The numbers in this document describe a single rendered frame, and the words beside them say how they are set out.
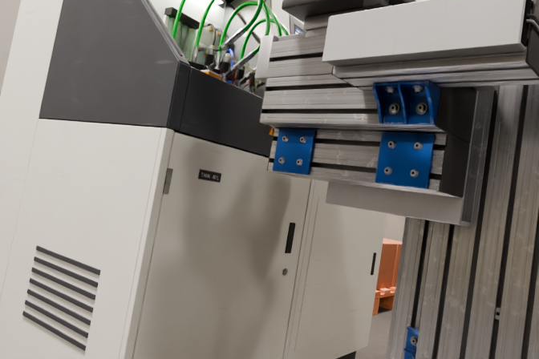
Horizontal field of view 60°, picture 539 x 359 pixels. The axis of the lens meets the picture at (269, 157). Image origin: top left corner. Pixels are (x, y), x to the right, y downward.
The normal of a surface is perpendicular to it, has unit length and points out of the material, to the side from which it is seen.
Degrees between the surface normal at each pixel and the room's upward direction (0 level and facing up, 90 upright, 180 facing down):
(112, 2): 90
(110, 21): 90
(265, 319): 90
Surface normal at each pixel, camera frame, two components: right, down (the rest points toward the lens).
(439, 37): -0.67, -0.17
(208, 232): 0.80, 0.09
